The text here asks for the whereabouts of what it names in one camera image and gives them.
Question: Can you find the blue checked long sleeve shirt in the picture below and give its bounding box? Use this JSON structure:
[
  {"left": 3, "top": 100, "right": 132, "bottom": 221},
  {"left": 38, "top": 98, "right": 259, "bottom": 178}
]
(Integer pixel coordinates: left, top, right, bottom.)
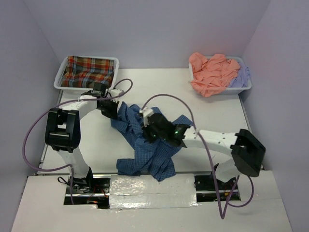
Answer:
[{"left": 111, "top": 102, "right": 181, "bottom": 182}]

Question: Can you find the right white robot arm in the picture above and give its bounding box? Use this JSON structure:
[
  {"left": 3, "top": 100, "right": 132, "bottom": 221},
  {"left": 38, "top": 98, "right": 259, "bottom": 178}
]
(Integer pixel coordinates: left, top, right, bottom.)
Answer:
[{"left": 139, "top": 108, "right": 266, "bottom": 189}]

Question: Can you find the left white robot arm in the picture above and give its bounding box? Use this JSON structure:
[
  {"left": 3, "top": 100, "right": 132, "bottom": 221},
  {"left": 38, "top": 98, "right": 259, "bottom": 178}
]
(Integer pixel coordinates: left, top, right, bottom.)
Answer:
[{"left": 45, "top": 84, "right": 124, "bottom": 193}]

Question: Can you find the orange plaid folded shirt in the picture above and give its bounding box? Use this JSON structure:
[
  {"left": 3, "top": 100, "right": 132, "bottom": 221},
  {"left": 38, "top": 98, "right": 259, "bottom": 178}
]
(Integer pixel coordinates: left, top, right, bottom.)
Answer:
[{"left": 60, "top": 56, "right": 115, "bottom": 88}]

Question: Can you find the left white plastic basket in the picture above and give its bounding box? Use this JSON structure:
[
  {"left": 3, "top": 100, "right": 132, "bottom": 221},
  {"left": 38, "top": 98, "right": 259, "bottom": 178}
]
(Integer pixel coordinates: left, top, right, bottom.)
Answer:
[{"left": 54, "top": 56, "right": 119, "bottom": 90}]

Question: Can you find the silver foil tape sheet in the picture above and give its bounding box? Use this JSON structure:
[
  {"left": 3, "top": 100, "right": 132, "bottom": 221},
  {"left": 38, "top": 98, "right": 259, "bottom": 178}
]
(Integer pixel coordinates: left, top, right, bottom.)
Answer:
[{"left": 109, "top": 174, "right": 198, "bottom": 209}]

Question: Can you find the salmon orange shirt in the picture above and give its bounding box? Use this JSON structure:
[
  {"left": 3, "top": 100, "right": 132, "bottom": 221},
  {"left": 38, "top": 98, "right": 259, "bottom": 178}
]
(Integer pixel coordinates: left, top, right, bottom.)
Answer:
[{"left": 189, "top": 52, "right": 240, "bottom": 97}]

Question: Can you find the lavender shirt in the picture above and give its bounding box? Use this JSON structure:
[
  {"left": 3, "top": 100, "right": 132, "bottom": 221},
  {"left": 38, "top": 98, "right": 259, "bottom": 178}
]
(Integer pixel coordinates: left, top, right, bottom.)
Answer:
[{"left": 228, "top": 61, "right": 251, "bottom": 88}]

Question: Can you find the white cardboard front cover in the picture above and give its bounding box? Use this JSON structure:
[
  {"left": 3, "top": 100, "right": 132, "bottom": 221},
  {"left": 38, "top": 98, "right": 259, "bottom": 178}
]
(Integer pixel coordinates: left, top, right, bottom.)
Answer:
[{"left": 12, "top": 171, "right": 292, "bottom": 232}]

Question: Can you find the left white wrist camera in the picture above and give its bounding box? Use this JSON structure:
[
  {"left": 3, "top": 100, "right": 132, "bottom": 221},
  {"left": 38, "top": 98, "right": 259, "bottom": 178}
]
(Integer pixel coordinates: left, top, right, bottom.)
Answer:
[{"left": 107, "top": 88, "right": 124, "bottom": 102}]

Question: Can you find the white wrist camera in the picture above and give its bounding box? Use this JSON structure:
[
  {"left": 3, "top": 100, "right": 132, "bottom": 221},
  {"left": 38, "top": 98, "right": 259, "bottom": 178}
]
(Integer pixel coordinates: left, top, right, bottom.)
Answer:
[
  {"left": 107, "top": 88, "right": 124, "bottom": 102},
  {"left": 139, "top": 107, "right": 154, "bottom": 127}
]

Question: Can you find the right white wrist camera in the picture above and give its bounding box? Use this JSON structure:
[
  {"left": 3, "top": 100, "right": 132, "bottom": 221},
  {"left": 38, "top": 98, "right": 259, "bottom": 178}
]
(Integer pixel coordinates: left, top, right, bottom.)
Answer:
[{"left": 139, "top": 107, "right": 154, "bottom": 127}]

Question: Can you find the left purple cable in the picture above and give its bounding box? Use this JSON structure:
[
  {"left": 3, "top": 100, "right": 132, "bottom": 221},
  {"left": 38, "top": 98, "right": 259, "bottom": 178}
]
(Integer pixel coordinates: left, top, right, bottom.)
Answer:
[{"left": 22, "top": 78, "right": 133, "bottom": 204}]

